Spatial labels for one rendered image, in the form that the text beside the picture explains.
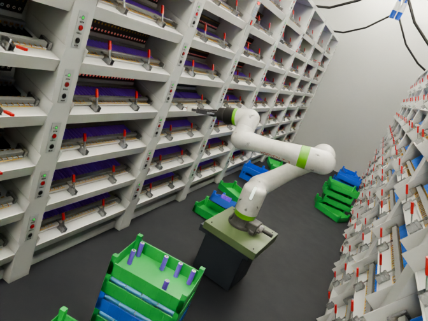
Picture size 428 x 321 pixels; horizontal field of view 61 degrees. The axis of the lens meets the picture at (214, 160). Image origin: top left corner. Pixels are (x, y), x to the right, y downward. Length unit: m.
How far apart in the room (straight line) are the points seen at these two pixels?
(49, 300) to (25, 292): 0.11
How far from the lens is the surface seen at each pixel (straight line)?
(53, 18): 1.40
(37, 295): 1.76
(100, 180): 1.91
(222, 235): 1.93
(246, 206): 1.96
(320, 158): 1.84
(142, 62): 1.81
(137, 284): 1.37
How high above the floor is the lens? 1.20
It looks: 18 degrees down
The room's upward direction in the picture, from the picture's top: 22 degrees clockwise
